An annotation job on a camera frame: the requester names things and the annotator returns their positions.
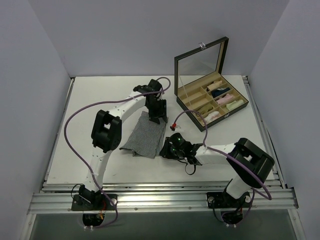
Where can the grey striped underwear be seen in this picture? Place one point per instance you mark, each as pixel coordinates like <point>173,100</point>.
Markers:
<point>146,139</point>

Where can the light pink rolled underwear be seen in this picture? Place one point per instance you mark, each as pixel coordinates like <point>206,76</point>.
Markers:
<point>211,117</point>

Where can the pale green rolled underwear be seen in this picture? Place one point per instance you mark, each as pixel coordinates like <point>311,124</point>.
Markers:
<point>233,105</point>

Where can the aluminium mounting rail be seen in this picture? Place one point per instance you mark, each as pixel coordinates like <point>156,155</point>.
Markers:
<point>159,197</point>

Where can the beige rolled underwear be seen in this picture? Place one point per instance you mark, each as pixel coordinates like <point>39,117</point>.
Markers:
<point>214,85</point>

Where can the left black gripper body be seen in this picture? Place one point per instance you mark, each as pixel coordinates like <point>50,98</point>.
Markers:
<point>157,117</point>

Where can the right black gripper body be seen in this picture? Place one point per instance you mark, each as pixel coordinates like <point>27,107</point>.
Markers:
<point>167,148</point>

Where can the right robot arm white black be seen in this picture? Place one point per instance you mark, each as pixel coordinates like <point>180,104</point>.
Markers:
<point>251,164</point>

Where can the navy rolled underwear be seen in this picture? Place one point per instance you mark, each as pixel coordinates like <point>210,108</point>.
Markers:
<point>217,92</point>

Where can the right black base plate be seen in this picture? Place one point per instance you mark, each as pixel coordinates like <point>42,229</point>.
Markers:
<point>222,200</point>

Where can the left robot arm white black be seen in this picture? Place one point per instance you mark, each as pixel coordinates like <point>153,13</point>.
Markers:
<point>106,134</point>

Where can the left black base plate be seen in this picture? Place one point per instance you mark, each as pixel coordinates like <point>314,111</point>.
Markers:
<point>101,203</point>

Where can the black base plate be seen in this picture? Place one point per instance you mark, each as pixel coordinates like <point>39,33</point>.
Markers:
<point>101,203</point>
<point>222,200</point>

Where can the tan rolled underwear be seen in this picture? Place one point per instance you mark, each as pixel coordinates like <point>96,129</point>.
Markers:
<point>205,109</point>

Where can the black compartment storage box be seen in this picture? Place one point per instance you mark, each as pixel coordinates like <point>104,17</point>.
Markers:
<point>193,72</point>

